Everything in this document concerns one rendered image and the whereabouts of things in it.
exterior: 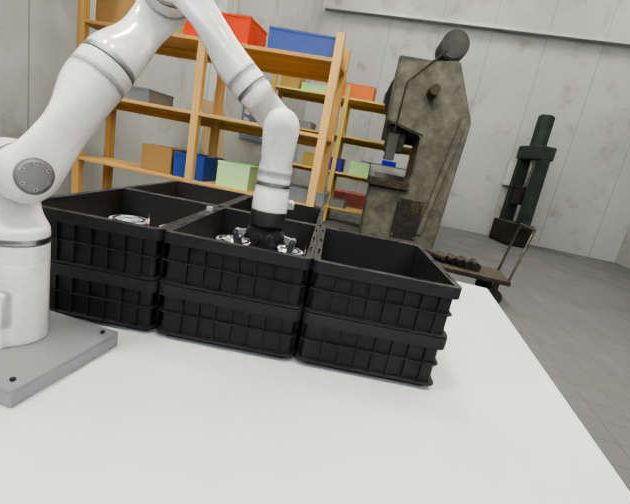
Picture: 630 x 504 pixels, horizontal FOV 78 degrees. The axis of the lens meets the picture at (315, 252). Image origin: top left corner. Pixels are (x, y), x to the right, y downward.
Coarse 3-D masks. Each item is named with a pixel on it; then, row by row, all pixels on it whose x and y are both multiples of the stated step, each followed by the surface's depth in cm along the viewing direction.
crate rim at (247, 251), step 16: (224, 208) 112; (176, 224) 82; (304, 224) 112; (176, 240) 75; (192, 240) 75; (208, 240) 75; (240, 256) 75; (256, 256) 75; (272, 256) 75; (288, 256) 75; (304, 256) 76
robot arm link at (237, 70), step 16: (160, 0) 68; (176, 0) 67; (192, 0) 67; (208, 0) 69; (192, 16) 68; (208, 16) 69; (208, 32) 69; (224, 32) 70; (208, 48) 70; (224, 48) 70; (240, 48) 72; (224, 64) 71; (240, 64) 71; (224, 80) 74; (240, 80) 72
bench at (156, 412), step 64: (448, 320) 123; (64, 384) 62; (128, 384) 65; (192, 384) 68; (256, 384) 71; (320, 384) 75; (384, 384) 80; (448, 384) 84; (512, 384) 90; (0, 448) 48; (64, 448) 50; (128, 448) 52; (192, 448) 54; (256, 448) 56; (320, 448) 59; (384, 448) 61; (448, 448) 64; (512, 448) 67; (576, 448) 71
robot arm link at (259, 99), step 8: (256, 80) 73; (264, 80) 74; (248, 88) 72; (256, 88) 73; (264, 88) 73; (240, 96) 74; (248, 96) 73; (256, 96) 73; (264, 96) 74; (272, 96) 77; (248, 104) 74; (256, 104) 74; (264, 104) 77; (272, 104) 78; (280, 104) 79; (256, 112) 78; (264, 112) 78; (256, 120) 79; (264, 120) 79
